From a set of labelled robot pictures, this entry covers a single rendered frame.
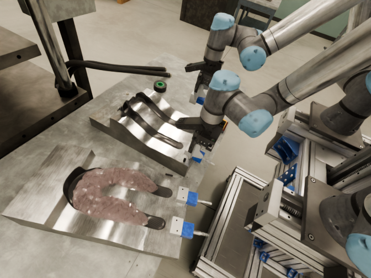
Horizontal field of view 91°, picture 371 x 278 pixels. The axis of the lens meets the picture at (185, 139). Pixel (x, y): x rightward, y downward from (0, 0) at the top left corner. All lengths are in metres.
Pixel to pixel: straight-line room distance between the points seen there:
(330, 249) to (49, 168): 0.83
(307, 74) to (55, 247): 0.83
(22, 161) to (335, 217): 1.04
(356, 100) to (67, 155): 1.08
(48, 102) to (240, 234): 1.40
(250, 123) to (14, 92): 1.14
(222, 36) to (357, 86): 0.55
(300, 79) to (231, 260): 1.15
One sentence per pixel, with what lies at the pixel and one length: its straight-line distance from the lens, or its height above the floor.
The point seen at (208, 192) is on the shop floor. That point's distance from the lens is 1.71.
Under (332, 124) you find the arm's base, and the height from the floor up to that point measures 1.06.
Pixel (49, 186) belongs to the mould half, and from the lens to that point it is 0.71.
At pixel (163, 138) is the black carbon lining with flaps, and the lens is 0.80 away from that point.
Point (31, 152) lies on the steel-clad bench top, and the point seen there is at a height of 0.80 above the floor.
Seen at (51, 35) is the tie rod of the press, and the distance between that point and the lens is 1.02.
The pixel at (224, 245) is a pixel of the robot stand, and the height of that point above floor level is 0.21.
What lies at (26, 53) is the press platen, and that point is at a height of 1.02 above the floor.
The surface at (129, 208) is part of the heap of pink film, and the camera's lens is 0.63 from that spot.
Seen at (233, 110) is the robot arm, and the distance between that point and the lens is 0.48.
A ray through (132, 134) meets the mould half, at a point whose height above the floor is 0.90.
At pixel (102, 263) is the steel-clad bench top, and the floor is 0.80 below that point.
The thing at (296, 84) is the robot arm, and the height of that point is 1.29.
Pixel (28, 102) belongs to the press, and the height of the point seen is 0.78.
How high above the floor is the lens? 1.50
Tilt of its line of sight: 50 degrees down
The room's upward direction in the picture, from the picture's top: 16 degrees clockwise
